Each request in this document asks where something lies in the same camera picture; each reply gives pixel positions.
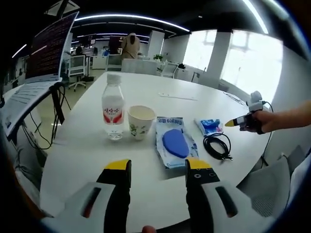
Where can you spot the white table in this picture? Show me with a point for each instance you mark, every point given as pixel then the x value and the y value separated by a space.
pixel 150 85

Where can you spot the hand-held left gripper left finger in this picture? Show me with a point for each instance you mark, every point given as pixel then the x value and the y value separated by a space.
pixel 117 194

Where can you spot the open laptop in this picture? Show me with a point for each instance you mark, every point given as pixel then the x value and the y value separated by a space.
pixel 48 48

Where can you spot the potted green plant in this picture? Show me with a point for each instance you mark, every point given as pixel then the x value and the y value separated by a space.
pixel 158 57

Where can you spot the clear plastic water bottle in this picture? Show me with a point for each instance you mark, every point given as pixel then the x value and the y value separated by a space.
pixel 113 111

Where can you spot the person's right hand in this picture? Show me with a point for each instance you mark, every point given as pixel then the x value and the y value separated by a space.
pixel 260 120

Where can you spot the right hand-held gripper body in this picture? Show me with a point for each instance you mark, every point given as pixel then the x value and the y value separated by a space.
pixel 255 103

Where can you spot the white office chair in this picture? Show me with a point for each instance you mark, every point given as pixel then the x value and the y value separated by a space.
pixel 77 65
pixel 170 69
pixel 114 61

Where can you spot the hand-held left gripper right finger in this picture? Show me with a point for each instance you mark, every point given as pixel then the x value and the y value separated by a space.
pixel 198 194

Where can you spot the small blue tissue packet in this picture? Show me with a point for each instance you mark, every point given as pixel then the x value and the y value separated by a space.
pixel 209 126

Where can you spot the person's grey trouser leg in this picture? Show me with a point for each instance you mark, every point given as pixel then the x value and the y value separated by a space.
pixel 29 174

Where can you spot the grey mesh office chair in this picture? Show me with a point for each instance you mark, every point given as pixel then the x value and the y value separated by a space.
pixel 267 191

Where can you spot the blue wet wipes pack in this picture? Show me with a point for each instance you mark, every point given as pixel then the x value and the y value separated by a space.
pixel 176 143

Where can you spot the black laptop stand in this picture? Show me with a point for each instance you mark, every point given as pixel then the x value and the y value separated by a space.
pixel 58 106

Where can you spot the ceiling light strip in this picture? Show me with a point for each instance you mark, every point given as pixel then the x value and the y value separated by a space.
pixel 133 17
pixel 256 15

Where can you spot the person's left hand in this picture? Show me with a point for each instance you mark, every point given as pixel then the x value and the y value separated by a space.
pixel 148 229

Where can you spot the white paper cup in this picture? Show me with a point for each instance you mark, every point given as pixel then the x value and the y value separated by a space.
pixel 141 126

